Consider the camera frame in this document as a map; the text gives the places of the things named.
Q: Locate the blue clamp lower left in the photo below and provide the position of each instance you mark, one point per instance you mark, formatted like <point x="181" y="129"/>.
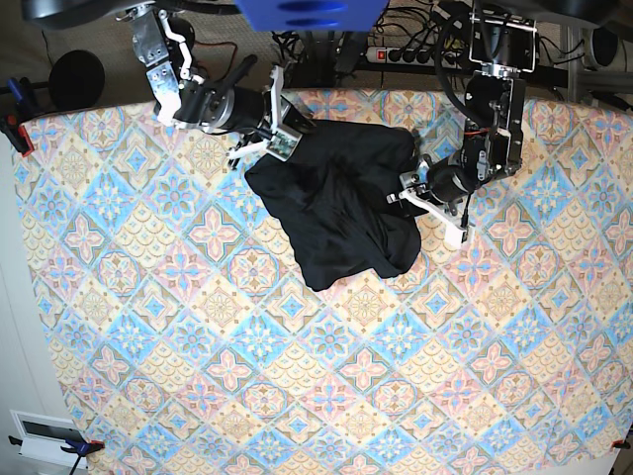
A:
<point x="74" y="446"/>

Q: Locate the white floor box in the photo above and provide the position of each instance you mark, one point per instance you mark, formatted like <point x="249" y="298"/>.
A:
<point x="43" y="437"/>

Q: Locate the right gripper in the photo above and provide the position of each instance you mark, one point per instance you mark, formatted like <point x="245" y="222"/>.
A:
<point x="206" y="105"/>

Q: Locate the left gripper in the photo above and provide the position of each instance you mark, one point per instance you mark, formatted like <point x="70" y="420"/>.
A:
<point x="438" y="186"/>

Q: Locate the black t-shirt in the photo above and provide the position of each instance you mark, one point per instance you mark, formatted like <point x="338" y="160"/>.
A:
<point x="331" y="200"/>

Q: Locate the orange clamp lower right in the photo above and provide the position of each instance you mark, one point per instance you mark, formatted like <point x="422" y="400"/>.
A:
<point x="622" y="444"/>

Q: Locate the black round stool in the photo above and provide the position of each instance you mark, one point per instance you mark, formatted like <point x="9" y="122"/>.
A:
<point x="76" y="81"/>

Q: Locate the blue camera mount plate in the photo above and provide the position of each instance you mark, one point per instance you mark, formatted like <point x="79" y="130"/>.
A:
<point x="311" y="15"/>

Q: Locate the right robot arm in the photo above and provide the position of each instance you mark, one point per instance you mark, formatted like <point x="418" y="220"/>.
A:
<point x="159" y="34"/>

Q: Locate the patterned tablecloth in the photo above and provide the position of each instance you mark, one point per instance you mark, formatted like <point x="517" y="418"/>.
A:
<point x="184" y="337"/>

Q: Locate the blue clamp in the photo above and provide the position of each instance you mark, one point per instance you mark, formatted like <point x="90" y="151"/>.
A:
<point x="12" y="123"/>
<point x="74" y="446"/>

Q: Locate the white speaker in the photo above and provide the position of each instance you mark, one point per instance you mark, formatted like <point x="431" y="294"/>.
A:
<point x="602" y="48"/>

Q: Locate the white power strip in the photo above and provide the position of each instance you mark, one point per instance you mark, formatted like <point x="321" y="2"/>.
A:
<point x="399" y="56"/>

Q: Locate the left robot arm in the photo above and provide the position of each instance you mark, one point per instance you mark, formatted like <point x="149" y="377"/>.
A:
<point x="502" y="46"/>

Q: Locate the blue clamp upper left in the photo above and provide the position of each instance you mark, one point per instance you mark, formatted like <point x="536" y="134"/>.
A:
<point x="12" y="123"/>

